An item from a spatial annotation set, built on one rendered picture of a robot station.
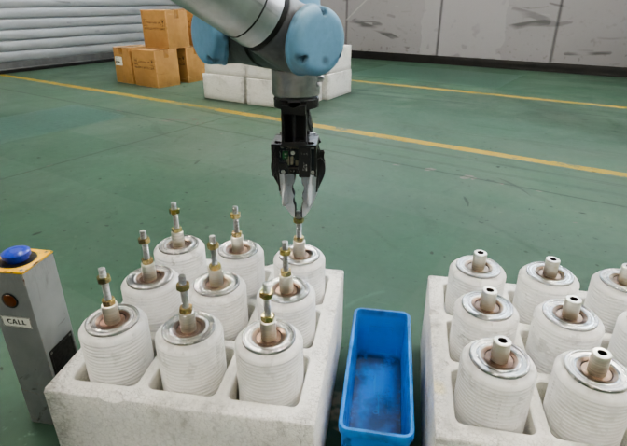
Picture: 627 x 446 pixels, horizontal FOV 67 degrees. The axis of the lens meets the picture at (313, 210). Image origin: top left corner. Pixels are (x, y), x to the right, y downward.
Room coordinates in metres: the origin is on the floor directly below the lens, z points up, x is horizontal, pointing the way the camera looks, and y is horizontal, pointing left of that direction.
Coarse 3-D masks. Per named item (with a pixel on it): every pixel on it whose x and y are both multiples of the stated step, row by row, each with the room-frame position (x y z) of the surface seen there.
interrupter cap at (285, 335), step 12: (252, 324) 0.55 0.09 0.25; (276, 324) 0.55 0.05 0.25; (288, 324) 0.55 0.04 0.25; (252, 336) 0.53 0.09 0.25; (276, 336) 0.53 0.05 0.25; (288, 336) 0.53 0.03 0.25; (252, 348) 0.50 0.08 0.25; (264, 348) 0.50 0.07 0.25; (276, 348) 0.50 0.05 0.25; (288, 348) 0.51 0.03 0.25
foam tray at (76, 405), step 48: (336, 288) 0.76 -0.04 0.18; (336, 336) 0.70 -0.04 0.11; (48, 384) 0.51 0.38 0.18; (96, 384) 0.51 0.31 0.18; (144, 384) 0.51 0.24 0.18; (96, 432) 0.49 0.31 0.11; (144, 432) 0.48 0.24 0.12; (192, 432) 0.47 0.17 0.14; (240, 432) 0.46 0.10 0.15; (288, 432) 0.45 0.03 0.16
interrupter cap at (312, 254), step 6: (288, 246) 0.79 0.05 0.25; (306, 246) 0.79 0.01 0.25; (312, 246) 0.79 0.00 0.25; (306, 252) 0.77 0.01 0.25; (312, 252) 0.77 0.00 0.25; (318, 252) 0.76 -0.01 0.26; (282, 258) 0.74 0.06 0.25; (288, 258) 0.74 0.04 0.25; (294, 258) 0.74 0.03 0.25; (300, 258) 0.75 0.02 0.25; (306, 258) 0.74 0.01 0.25; (312, 258) 0.74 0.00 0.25; (294, 264) 0.73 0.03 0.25; (300, 264) 0.72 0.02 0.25; (306, 264) 0.73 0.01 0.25
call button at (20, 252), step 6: (12, 246) 0.65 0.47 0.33; (18, 246) 0.65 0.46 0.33; (24, 246) 0.65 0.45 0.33; (6, 252) 0.63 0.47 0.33; (12, 252) 0.63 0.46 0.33; (18, 252) 0.63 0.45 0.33; (24, 252) 0.63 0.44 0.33; (30, 252) 0.64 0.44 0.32; (6, 258) 0.62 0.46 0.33; (12, 258) 0.62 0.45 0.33; (18, 258) 0.62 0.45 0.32; (24, 258) 0.63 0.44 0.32
